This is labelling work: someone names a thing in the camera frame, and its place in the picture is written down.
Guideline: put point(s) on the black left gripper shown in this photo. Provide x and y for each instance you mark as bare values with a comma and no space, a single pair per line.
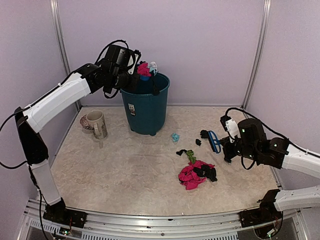
133,83

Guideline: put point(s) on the white paper scrap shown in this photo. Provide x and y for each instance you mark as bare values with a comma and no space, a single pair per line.
153,68

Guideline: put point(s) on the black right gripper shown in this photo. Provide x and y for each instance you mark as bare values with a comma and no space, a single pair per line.
229,154

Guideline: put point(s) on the black crumpled paper scrap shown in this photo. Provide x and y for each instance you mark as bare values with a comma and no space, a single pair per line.
205,171

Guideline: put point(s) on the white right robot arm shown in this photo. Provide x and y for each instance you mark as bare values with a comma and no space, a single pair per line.
305,163

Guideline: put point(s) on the light blue paper scrap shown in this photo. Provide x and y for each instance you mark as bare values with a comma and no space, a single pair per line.
175,137

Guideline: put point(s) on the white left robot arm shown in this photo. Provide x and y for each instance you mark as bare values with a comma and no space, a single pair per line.
32,119

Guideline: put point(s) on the aluminium front rail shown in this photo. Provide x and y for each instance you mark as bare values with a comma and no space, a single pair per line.
109,226

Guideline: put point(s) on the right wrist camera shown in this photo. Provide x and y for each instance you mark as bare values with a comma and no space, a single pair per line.
231,127

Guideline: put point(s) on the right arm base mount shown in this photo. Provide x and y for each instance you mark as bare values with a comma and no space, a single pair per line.
265,213

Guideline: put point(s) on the long black paper strip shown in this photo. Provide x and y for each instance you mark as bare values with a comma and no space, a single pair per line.
180,152

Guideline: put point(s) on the small black paper scrap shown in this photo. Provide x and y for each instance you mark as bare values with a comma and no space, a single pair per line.
198,142

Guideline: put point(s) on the teal plastic waste bin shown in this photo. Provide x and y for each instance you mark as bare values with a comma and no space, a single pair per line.
146,106

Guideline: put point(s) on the blue hand brush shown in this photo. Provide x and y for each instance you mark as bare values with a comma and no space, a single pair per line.
214,142

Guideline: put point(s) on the white ceramic mug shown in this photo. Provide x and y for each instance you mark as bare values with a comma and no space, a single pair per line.
95,122

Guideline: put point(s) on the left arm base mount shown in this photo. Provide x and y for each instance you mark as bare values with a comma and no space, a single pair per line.
59,213

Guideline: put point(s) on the green paper scrap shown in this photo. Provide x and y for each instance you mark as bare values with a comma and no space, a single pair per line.
191,156

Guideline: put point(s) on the blue plastic dustpan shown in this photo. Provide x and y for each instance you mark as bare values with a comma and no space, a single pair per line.
147,78

